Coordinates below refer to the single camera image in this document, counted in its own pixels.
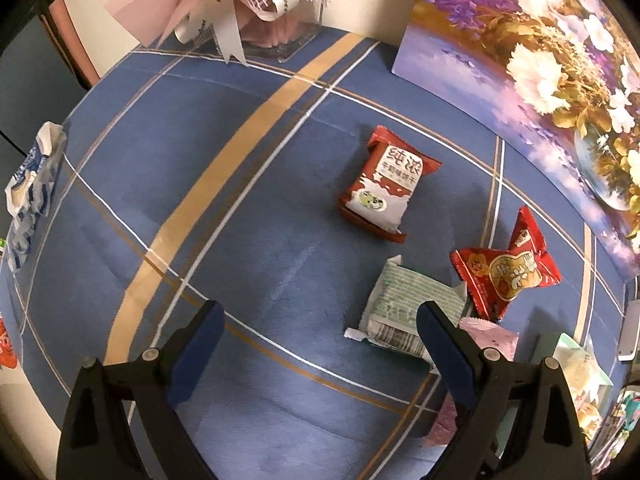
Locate light green snack packet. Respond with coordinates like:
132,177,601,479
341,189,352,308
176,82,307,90
530,332,615,441

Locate clear plastic box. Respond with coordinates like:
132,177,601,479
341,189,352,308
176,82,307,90
240,10,321,63

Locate pink snack packet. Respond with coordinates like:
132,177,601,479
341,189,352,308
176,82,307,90
422,316,521,448

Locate floral painting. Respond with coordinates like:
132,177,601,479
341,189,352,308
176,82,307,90
391,0,640,281

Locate white green snack packet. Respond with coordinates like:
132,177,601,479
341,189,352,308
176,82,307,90
345,255,468,363

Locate blue plaid tablecloth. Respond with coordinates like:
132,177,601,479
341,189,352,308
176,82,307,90
0,25,628,480

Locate blue white snack packet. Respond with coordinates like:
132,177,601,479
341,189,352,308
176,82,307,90
0,121,68,273

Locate red gold snack packet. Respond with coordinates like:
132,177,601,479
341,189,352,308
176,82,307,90
0,317,18,371

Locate pile of colourful printed packets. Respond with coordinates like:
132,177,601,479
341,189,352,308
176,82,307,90
590,385,640,476

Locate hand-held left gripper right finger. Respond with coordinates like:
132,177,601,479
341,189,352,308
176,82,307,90
416,301,593,480

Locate pink board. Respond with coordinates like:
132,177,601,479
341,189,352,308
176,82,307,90
40,0,101,91

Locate white flat device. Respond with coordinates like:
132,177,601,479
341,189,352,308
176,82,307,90
617,300,640,361

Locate red white snack packet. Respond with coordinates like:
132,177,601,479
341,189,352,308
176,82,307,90
338,126,443,244

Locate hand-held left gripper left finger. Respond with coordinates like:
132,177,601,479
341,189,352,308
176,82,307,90
56,300,226,480

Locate small red snack packet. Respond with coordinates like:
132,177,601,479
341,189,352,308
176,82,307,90
450,206,563,322

